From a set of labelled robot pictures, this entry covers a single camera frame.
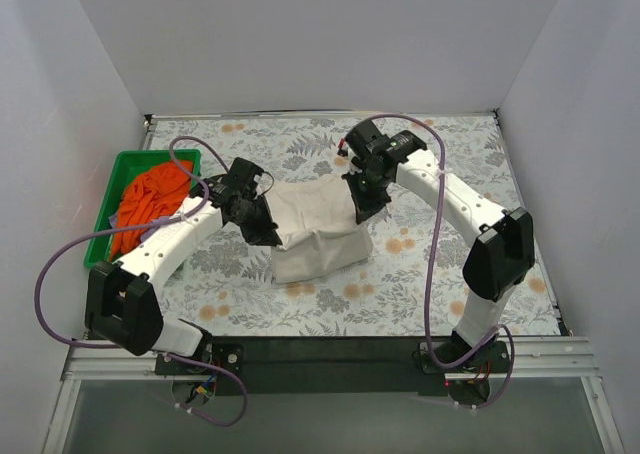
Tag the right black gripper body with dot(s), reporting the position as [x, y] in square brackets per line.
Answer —
[370, 197]

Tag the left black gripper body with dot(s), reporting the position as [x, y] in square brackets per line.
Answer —
[258, 221]

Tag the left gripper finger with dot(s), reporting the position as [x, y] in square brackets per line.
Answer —
[261, 234]
[263, 221]

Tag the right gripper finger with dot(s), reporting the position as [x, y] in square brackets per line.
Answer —
[353, 181]
[368, 207]

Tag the cream white t shirt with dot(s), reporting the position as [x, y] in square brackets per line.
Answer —
[316, 224]

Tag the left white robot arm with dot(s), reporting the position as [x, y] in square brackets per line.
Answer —
[122, 304]

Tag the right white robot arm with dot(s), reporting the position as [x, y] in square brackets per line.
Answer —
[501, 242]

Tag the floral patterned table mat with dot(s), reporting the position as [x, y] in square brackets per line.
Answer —
[412, 281]

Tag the orange t shirt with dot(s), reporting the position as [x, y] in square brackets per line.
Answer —
[157, 193]

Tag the green plastic tray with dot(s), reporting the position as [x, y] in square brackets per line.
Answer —
[127, 166]

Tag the purple t shirt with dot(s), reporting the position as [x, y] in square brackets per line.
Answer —
[114, 222]

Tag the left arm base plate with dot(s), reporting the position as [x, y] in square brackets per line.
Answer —
[213, 361]

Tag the aluminium frame rail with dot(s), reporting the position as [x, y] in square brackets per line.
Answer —
[338, 395]

